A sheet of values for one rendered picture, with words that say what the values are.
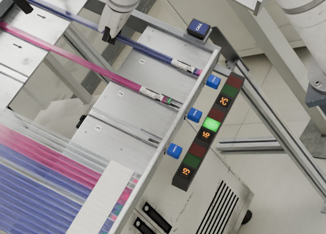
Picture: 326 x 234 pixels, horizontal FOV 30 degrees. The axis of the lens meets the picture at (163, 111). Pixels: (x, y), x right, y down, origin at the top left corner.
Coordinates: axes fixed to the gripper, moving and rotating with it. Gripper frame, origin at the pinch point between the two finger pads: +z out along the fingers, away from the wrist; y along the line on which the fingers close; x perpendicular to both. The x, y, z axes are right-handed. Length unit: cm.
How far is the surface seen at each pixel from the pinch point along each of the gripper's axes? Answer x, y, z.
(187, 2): 2, -85, 80
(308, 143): 70, -37, 56
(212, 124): 33.3, 10.5, -3.7
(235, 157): 52, -31, 83
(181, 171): 32.2, 25.4, -3.5
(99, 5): -8.1, -7.9, 2.9
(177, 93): 22.2, 7.5, -2.8
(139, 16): 3.1, -8.5, -0.9
